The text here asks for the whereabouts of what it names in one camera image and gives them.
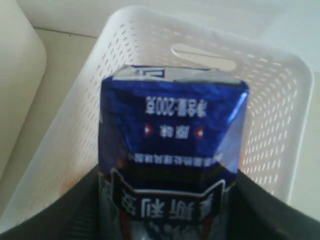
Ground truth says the white perforated plastic basket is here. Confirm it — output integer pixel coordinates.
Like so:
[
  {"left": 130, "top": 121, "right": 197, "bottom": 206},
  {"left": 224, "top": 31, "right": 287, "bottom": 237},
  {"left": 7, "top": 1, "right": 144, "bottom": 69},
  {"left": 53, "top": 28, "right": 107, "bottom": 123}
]
[{"left": 0, "top": 6, "right": 314, "bottom": 232}]

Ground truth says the blue white milk carton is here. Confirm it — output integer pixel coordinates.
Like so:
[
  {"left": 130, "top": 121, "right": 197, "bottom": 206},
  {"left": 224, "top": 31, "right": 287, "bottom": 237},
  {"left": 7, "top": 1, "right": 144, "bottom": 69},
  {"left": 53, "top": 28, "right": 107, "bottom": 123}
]
[{"left": 98, "top": 65, "right": 249, "bottom": 240}]

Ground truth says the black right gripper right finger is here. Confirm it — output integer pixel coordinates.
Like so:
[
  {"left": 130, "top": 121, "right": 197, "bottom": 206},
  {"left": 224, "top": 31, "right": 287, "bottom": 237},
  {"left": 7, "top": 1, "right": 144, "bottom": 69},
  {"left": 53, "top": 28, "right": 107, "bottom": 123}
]
[{"left": 222, "top": 170, "right": 320, "bottom": 240}]

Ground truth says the cream plastic bin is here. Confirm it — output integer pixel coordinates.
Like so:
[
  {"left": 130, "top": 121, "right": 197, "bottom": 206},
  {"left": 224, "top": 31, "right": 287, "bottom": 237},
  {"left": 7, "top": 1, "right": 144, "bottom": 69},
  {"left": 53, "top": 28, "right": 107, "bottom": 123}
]
[{"left": 0, "top": 0, "right": 47, "bottom": 172}]

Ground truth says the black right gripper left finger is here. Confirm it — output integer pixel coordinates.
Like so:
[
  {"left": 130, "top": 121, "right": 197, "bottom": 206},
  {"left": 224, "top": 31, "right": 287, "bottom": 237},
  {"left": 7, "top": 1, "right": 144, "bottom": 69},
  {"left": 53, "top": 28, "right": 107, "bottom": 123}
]
[{"left": 0, "top": 166, "right": 123, "bottom": 240}]

